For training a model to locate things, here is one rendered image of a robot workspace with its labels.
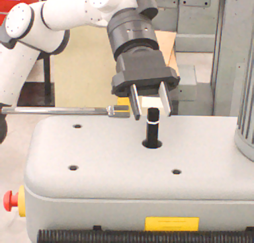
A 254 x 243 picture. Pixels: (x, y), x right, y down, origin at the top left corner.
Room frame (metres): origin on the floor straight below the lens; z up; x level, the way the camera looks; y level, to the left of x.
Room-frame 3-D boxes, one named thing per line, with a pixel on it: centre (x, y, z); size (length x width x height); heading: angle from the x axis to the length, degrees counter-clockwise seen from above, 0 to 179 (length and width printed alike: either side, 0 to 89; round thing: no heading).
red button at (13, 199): (0.92, 0.25, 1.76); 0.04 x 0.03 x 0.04; 5
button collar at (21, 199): (0.92, 0.23, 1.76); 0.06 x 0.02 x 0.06; 5
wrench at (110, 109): (1.04, 0.17, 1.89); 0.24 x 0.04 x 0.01; 97
